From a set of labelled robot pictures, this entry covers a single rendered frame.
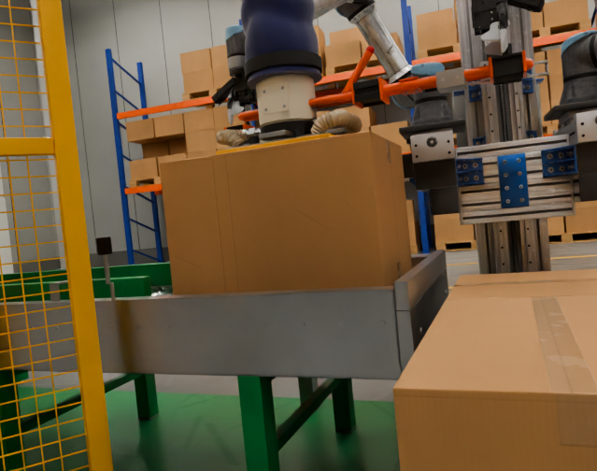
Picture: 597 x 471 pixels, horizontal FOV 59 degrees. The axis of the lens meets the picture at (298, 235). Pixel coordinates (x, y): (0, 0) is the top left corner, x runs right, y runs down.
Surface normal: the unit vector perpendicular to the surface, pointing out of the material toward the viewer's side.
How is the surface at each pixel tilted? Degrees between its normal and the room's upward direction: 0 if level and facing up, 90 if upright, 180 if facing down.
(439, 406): 90
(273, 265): 90
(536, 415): 90
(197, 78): 90
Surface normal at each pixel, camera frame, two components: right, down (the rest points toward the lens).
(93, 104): -0.29, 0.06
